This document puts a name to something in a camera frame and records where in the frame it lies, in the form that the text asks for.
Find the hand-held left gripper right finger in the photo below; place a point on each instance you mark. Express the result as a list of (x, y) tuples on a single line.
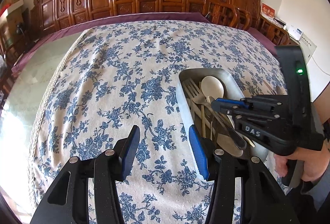
[(198, 151)]

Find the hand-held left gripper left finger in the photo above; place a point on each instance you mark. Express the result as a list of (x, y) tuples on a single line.
[(130, 154)]

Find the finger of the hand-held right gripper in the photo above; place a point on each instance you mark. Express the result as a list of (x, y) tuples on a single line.
[(257, 113), (230, 102)]

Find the white ceramic soup spoon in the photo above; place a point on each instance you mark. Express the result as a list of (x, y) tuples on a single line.
[(212, 86)]

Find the cream chopstick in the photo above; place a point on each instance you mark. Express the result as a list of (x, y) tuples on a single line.
[(248, 141), (203, 121)]

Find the metal spoon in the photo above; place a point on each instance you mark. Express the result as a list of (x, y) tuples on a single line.
[(232, 133)]

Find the white plastic fork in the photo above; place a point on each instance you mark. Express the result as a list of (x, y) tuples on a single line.
[(198, 111)]

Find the metal fork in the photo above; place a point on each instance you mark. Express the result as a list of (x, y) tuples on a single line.
[(191, 88)]

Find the metal tray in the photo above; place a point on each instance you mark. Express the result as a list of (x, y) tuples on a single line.
[(187, 103)]

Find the person's right forearm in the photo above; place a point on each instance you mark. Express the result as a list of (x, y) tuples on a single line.
[(321, 195)]

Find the person's right hand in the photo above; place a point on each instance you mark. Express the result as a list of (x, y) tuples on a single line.
[(313, 170)]

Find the small purple seat cushion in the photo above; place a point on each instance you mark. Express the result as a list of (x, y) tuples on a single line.
[(260, 36)]

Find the white device box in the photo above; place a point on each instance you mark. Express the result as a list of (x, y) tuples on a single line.
[(294, 32)]

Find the blue floral tablecloth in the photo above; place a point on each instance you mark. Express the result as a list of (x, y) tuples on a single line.
[(123, 64)]

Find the stack of papers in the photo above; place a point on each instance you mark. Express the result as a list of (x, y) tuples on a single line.
[(279, 22)]

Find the red desk calendar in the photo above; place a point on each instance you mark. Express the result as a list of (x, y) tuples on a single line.
[(268, 10)]

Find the long purple seat cushion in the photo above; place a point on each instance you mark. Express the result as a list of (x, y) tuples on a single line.
[(129, 19)]

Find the wooden chair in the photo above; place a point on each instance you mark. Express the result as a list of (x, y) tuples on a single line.
[(7, 51)]

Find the white wall box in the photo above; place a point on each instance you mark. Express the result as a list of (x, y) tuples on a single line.
[(308, 46)]

